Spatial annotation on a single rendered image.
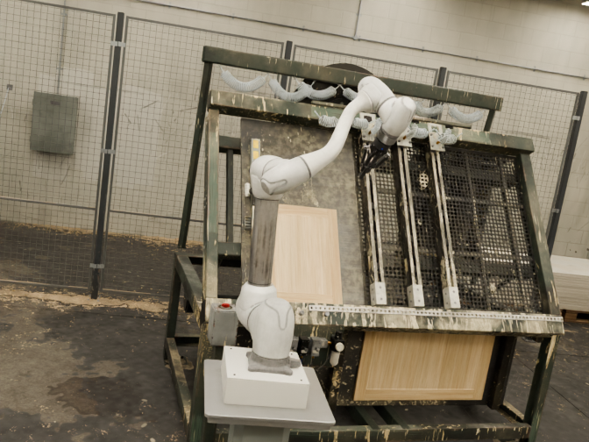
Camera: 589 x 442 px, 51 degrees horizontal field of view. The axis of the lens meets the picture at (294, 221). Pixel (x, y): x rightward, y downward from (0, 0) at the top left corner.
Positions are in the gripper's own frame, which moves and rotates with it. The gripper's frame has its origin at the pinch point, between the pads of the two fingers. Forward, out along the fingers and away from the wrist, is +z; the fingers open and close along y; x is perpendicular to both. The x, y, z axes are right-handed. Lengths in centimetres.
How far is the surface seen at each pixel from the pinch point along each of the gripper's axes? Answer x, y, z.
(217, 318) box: 49, 39, 73
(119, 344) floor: -34, 75, 255
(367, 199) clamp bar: -51, -30, 57
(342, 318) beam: 17, -29, 84
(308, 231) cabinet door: -25, -1, 72
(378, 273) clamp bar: -13, -45, 73
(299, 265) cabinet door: -5, 0, 79
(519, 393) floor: -45, -224, 182
